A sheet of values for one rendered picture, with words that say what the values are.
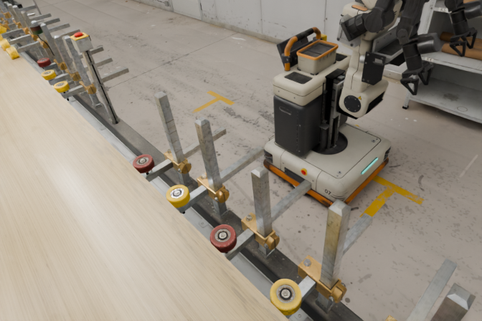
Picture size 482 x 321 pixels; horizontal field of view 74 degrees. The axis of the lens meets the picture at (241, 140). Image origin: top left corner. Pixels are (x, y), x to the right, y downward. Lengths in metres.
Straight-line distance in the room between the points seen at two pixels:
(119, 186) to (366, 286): 1.37
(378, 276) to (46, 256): 1.58
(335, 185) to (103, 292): 1.41
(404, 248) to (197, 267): 1.45
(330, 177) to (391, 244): 0.52
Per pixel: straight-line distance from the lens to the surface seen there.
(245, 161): 1.30
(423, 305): 1.03
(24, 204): 1.41
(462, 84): 3.48
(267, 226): 1.06
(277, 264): 1.18
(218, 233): 1.01
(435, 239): 2.26
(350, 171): 2.09
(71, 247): 1.17
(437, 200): 2.47
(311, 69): 1.94
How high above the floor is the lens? 1.73
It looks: 39 degrees down
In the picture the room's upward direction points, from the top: 7 degrees counter-clockwise
